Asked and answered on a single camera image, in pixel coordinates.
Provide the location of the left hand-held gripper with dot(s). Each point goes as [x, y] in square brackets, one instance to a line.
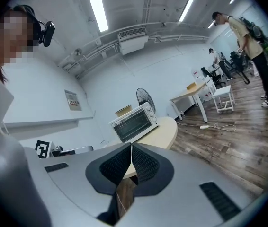
[42, 149]

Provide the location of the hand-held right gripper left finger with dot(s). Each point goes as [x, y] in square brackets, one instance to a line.
[105, 174]

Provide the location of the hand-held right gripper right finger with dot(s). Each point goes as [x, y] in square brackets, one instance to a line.
[153, 171]

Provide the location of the white toaster oven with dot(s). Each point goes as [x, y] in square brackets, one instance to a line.
[134, 122]

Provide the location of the round beige wooden table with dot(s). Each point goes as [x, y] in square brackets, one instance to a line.
[164, 132]

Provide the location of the brown cardboard box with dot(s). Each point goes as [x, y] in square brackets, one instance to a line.
[124, 110]

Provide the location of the black standing fan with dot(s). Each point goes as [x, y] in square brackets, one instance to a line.
[145, 98]

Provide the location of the white desk with wooden top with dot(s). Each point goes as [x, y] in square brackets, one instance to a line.
[190, 92]

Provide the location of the small cardboard box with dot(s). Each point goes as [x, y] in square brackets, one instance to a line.
[191, 85]

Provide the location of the round ceiling fixture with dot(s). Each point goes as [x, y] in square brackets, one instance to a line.
[78, 52]

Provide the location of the white chair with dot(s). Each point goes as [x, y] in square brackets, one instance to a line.
[224, 93]

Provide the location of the white board with red label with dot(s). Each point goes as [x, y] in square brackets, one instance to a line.
[196, 74]

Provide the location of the black office chair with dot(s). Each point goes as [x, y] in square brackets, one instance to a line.
[211, 74]

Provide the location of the person's head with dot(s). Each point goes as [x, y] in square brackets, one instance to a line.
[13, 37]

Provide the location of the white air conditioner unit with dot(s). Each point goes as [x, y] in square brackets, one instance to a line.
[132, 40]

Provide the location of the green and black backpack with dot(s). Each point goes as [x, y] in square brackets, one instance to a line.
[264, 41]

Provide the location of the white wall ledge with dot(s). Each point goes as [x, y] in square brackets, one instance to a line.
[48, 122]

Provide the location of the grey wall panel box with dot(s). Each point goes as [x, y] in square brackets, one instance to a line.
[73, 100]

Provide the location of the black head-mounted camera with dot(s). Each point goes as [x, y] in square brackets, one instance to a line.
[47, 34]

